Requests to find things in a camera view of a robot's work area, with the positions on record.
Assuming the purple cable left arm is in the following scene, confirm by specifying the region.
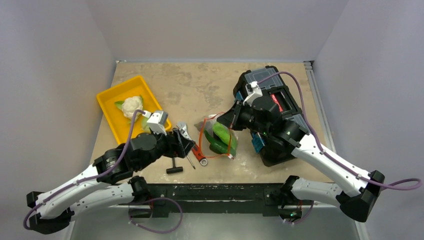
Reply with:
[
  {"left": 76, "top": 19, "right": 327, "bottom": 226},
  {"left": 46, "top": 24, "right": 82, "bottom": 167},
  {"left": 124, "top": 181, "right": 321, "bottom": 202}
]
[{"left": 23, "top": 109, "right": 147, "bottom": 231}]

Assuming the yellow plastic tray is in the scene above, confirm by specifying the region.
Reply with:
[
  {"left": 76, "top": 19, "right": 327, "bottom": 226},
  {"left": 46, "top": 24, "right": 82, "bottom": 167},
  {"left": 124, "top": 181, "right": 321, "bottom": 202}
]
[{"left": 96, "top": 75, "right": 162, "bottom": 144}]

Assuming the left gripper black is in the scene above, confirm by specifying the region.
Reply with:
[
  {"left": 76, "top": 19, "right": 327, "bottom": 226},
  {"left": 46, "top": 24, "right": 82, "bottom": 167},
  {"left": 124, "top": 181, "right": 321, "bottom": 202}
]
[{"left": 136, "top": 126, "right": 195, "bottom": 171}]

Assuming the black toolbox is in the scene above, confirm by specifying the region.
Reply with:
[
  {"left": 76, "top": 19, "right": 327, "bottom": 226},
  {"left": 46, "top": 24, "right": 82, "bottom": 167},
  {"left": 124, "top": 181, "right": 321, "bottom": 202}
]
[{"left": 233, "top": 65, "right": 310, "bottom": 167}]

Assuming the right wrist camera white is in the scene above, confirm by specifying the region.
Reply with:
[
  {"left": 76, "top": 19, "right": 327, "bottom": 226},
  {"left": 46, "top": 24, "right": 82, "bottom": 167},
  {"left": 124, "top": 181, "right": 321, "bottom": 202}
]
[{"left": 243, "top": 81, "right": 263, "bottom": 107}]

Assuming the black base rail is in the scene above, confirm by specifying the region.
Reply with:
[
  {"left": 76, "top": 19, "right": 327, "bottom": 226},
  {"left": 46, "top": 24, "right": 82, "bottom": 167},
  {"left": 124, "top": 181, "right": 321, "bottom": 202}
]
[{"left": 129, "top": 183, "right": 312, "bottom": 218}]

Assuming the white cauliflower toy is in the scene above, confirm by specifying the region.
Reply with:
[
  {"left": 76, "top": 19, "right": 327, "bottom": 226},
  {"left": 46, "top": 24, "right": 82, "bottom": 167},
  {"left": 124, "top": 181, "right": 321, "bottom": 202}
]
[{"left": 114, "top": 95, "right": 144, "bottom": 119}]

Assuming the black yellow screwdriver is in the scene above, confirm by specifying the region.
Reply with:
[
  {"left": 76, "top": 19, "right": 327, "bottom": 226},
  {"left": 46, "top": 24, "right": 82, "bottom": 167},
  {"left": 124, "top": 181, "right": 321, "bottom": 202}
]
[{"left": 186, "top": 155, "right": 196, "bottom": 170}]

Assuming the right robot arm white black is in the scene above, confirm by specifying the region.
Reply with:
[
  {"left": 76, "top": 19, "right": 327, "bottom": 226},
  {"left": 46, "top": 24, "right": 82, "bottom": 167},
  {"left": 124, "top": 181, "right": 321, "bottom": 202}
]
[{"left": 217, "top": 97, "right": 385, "bottom": 223}]

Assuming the clear zip top bag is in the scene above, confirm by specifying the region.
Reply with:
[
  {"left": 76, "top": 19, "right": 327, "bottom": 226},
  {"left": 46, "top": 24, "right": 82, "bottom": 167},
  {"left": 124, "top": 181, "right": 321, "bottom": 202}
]
[{"left": 194, "top": 112, "right": 238, "bottom": 160}]

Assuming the black T-handle tool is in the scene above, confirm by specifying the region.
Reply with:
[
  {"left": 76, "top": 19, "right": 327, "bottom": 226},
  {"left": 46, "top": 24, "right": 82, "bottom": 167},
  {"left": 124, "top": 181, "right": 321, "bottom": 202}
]
[{"left": 166, "top": 157, "right": 184, "bottom": 175}]

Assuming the pale green cabbage toy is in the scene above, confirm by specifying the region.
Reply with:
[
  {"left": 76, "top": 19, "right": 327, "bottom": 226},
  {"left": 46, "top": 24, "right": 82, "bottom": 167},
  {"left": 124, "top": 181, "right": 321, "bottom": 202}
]
[{"left": 140, "top": 116, "right": 150, "bottom": 132}]

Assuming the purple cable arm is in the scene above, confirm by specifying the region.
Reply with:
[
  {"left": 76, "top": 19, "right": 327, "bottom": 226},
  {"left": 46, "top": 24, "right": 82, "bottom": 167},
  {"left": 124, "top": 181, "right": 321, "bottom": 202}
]
[
  {"left": 23, "top": 109, "right": 147, "bottom": 231},
  {"left": 256, "top": 70, "right": 424, "bottom": 192}
]

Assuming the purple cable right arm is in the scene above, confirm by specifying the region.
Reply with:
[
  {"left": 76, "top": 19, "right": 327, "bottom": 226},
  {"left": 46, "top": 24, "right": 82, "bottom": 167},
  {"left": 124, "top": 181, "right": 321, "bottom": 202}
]
[{"left": 256, "top": 70, "right": 424, "bottom": 192}]

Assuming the green pepper toy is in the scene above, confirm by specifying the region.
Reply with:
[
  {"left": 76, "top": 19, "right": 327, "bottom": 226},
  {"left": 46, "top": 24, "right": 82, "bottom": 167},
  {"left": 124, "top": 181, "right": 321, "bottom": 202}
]
[{"left": 212, "top": 122, "right": 238, "bottom": 156}]

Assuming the red adjustable wrench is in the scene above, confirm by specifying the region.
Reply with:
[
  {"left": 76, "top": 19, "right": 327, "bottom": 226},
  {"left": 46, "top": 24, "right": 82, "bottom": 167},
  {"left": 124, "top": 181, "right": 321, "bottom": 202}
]
[{"left": 176, "top": 121, "right": 208, "bottom": 167}]

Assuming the aluminium frame rail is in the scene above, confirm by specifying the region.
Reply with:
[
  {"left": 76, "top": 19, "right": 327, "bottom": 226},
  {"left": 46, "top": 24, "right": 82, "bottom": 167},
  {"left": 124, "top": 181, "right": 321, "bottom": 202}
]
[{"left": 68, "top": 60, "right": 371, "bottom": 240}]

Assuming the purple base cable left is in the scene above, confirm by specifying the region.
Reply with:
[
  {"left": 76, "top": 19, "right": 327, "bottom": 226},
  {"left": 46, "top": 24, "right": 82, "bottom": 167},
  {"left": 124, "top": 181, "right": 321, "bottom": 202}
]
[{"left": 128, "top": 197, "right": 184, "bottom": 235}]

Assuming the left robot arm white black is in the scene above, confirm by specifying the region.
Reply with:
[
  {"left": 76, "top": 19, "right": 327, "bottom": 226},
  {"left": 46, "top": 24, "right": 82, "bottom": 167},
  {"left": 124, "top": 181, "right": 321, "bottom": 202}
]
[{"left": 23, "top": 128, "right": 195, "bottom": 235}]

